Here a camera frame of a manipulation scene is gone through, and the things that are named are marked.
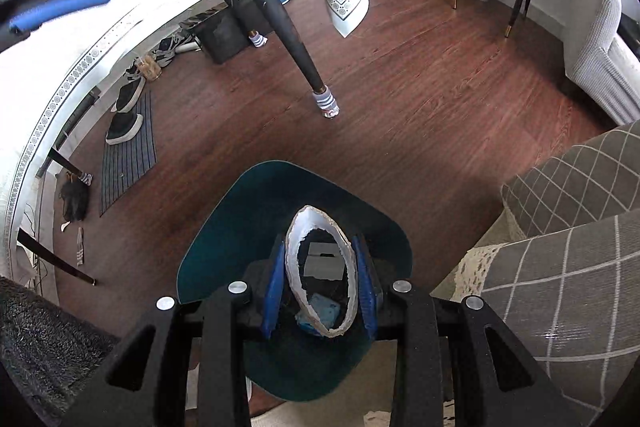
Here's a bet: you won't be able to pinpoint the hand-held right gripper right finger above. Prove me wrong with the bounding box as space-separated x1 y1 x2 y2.
350 234 583 427

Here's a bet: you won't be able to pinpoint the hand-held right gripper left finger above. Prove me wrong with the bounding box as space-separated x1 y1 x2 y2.
60 234 288 427

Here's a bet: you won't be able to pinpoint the cardboard ring white inside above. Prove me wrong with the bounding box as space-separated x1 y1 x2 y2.
284 205 360 339

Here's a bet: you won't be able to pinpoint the teal trash bin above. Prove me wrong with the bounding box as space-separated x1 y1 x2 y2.
177 160 414 403

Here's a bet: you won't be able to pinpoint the blue and white packet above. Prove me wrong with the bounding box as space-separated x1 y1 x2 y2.
295 292 342 338

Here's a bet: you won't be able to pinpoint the white flat carton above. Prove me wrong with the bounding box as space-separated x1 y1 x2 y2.
302 242 346 282

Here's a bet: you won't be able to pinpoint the black shoe white sole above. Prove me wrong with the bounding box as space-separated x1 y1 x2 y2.
111 77 147 114
105 112 145 146

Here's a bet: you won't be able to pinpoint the grey sneakers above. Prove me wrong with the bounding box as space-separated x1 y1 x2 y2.
150 33 197 68

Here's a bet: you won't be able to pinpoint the beige rug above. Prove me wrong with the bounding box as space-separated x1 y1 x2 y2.
185 207 526 427

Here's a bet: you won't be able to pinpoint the black storage box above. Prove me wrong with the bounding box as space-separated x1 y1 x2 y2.
197 7 262 66

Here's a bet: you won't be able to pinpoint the dark striped floor mat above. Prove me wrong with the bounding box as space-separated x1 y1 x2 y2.
98 89 159 218

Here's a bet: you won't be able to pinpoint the dark cloth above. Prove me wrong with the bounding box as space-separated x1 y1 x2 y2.
59 179 91 224

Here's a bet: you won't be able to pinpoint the black table leg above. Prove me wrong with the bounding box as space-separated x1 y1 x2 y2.
240 0 328 94

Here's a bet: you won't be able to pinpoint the grey fuzzy cushion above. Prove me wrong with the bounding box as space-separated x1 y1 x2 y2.
0 277 124 427

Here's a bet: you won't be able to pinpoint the grey armchair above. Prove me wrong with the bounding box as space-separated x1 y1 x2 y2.
565 0 640 126

